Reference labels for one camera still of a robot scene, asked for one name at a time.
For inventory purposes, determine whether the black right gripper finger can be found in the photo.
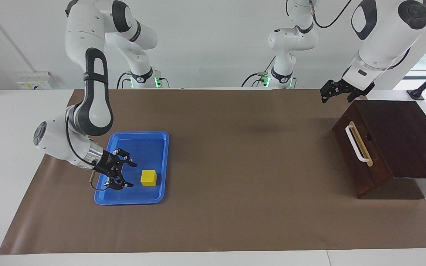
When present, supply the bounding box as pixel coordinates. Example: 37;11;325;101
106;177;134;191
113;148;138;167

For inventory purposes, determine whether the yellow cube block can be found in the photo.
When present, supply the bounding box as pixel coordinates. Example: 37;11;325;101
141;170;158;187

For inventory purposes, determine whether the white drawer handle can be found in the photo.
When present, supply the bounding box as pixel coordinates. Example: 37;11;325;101
345;125;371;163

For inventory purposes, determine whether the blue plastic tray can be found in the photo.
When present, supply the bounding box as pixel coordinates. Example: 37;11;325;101
94;131;170;206

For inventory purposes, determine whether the dark wooden cabinet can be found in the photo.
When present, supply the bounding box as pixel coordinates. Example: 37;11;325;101
332;100;426;200

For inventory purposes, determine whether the brown table mat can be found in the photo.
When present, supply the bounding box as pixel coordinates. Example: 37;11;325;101
0;89;426;255

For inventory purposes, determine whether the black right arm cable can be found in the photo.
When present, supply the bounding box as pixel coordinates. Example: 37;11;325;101
65;113;112;191

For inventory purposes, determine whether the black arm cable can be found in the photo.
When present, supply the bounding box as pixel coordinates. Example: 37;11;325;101
65;113;112;191
307;0;354;29

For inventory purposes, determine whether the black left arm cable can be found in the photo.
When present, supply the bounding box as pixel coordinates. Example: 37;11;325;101
307;0;354;29

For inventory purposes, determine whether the black base cable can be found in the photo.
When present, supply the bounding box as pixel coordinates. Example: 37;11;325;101
116;71;134;89
241;55;277;88

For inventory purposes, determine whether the white wall socket box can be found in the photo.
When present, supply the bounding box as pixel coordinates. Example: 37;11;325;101
16;71;53;90

